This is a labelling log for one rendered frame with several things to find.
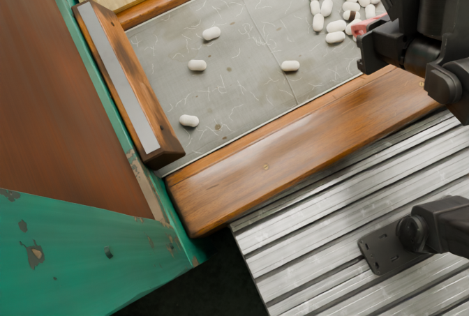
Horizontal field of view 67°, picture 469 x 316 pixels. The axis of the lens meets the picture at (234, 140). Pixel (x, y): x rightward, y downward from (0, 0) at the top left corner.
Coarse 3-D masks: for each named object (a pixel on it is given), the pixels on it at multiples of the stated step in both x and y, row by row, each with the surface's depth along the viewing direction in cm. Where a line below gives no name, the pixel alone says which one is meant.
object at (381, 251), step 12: (408, 216) 65; (384, 228) 65; (396, 228) 64; (360, 240) 64; (372, 240) 64; (384, 240) 64; (396, 240) 64; (408, 240) 60; (372, 252) 64; (384, 252) 64; (396, 252) 63; (408, 252) 63; (420, 252) 61; (432, 252) 57; (372, 264) 63; (384, 264) 63; (396, 264) 63
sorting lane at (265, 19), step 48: (192, 0) 72; (240, 0) 71; (288, 0) 71; (336, 0) 71; (144, 48) 69; (192, 48) 69; (240, 48) 69; (288, 48) 68; (336, 48) 68; (192, 96) 66; (240, 96) 66; (288, 96) 66; (192, 144) 64
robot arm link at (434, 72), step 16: (432, 0) 41; (448, 0) 39; (464, 0) 38; (432, 16) 42; (448, 16) 40; (464, 16) 39; (432, 32) 42; (448, 32) 41; (464, 32) 40; (448, 48) 41; (464, 48) 41; (432, 64) 42; (432, 80) 41; (448, 80) 39; (432, 96) 42; (448, 96) 39
